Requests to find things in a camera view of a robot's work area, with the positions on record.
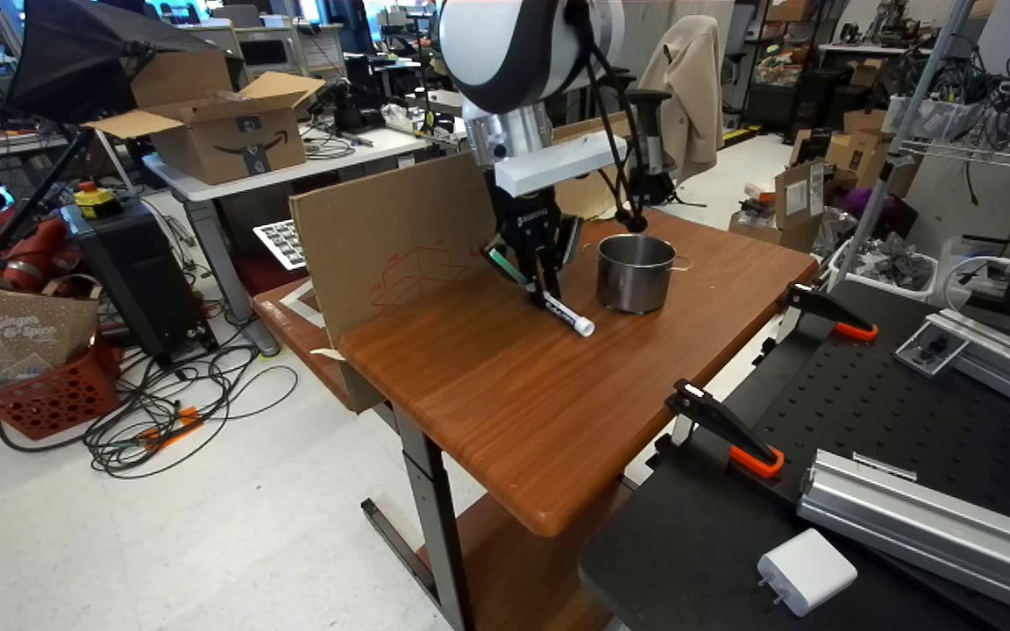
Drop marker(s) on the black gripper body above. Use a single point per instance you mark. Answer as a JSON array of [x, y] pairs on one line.
[[532, 220]]

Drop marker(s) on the marker with white cap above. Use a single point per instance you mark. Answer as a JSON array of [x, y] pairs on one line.
[[573, 315]]

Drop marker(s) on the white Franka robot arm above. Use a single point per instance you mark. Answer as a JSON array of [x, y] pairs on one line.
[[508, 47]]

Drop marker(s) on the grey metal pot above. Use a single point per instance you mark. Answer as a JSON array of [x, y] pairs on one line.
[[632, 276]]

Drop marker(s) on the brown wooden table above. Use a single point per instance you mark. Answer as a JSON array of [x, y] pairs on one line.
[[528, 396]]

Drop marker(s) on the brown cardboard barrier sheet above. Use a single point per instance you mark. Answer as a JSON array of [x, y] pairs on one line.
[[401, 246]]

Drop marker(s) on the beige jacket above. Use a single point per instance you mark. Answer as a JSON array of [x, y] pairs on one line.
[[681, 90]]

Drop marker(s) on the white paper strip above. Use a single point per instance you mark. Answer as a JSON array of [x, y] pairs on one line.
[[304, 305]]

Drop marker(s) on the black orange bar clamp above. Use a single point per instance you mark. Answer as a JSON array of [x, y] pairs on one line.
[[730, 435], [836, 315]]

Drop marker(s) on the white work table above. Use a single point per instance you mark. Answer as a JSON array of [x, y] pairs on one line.
[[297, 161]]

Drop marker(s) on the checkerboard calibration board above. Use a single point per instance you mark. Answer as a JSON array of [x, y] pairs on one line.
[[281, 244]]

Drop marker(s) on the stacked cardboard boxes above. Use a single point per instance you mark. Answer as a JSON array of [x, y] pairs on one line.
[[834, 170]]

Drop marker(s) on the open Amazon cardboard box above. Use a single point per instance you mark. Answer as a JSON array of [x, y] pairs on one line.
[[237, 127]]

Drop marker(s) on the black perforated breadboard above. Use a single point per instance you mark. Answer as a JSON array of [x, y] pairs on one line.
[[878, 431]]

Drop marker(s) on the silver slanted pole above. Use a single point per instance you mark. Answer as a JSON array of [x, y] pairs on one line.
[[897, 127]]

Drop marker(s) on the white power adapter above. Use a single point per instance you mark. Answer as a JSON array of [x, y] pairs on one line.
[[808, 569]]

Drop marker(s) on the black equipment case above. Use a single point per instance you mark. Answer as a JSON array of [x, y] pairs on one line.
[[137, 280]]

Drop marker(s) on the yellow red emergency stop button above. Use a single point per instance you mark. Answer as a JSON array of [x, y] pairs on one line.
[[96, 202]]

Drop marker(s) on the plain aluminium extrusion bar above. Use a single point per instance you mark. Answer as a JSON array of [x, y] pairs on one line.
[[937, 529]]

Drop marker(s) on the black photo umbrella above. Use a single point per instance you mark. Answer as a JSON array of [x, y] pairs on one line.
[[73, 54]]

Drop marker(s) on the red plastic basket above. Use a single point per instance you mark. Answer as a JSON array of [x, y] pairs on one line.
[[55, 396]]

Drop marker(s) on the brown paper bag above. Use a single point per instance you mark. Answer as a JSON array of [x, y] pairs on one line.
[[16, 333]]

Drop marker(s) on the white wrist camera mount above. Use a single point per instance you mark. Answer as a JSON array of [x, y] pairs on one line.
[[552, 161]]

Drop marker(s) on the aluminium extrusion with bracket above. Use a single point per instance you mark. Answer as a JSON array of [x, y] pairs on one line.
[[1000, 365]]

